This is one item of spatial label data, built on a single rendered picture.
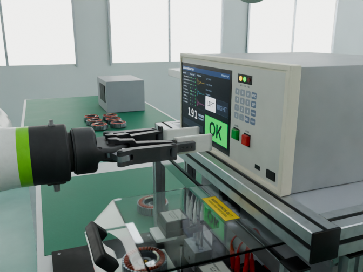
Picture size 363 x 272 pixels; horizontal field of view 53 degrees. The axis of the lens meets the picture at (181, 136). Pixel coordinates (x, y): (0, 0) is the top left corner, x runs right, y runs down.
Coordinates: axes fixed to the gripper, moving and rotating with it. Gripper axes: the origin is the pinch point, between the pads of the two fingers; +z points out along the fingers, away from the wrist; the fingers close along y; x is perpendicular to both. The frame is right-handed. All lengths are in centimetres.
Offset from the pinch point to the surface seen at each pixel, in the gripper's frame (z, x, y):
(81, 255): -17, -41, -36
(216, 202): 4.5, -11.6, 3.0
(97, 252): -18.4, -12.1, 10.8
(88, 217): -12, -44, -61
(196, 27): 204, 28, -469
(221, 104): 9.7, 4.6, -6.4
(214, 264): 5.2, -26.1, 1.4
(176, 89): 172, -64, -469
